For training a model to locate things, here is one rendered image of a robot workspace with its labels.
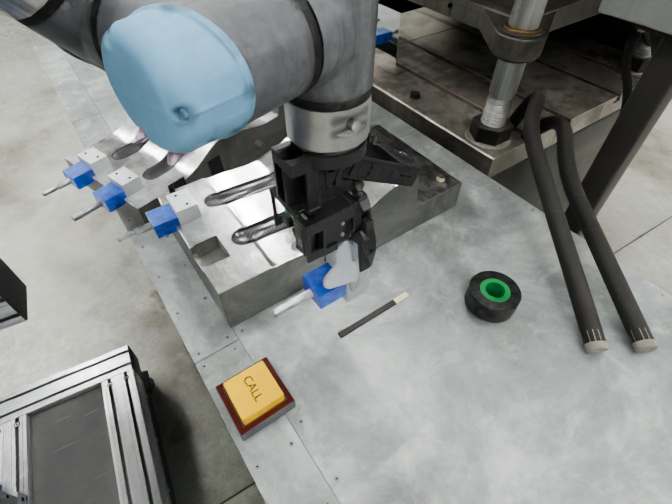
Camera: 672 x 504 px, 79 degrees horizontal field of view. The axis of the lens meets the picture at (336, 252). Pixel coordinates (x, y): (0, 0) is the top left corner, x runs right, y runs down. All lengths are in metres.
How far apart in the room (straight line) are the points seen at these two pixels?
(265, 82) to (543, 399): 0.55
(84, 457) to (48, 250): 1.13
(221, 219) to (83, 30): 0.42
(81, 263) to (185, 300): 1.40
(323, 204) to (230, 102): 0.19
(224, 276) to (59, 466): 0.88
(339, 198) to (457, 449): 0.36
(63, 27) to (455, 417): 0.57
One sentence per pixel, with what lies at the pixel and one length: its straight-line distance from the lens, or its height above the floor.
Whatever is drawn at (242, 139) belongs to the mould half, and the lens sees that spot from 0.93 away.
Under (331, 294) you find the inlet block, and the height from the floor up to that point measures 0.94.
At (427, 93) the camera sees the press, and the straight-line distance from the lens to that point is 1.30.
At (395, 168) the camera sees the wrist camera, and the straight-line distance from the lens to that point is 0.44.
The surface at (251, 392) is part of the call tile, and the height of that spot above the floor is 0.84.
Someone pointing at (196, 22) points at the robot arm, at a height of 1.28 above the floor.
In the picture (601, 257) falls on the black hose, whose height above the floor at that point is 0.85.
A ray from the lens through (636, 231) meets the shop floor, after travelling 2.37.
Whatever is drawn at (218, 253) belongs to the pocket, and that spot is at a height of 0.86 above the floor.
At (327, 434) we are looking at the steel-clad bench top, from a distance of 0.59.
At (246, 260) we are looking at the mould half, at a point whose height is 0.89.
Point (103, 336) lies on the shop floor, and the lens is 1.80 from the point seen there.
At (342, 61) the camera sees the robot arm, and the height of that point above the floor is 1.23.
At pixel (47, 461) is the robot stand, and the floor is 0.21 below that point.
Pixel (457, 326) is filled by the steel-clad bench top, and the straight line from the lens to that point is 0.68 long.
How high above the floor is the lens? 1.36
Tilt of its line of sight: 48 degrees down
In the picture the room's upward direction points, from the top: straight up
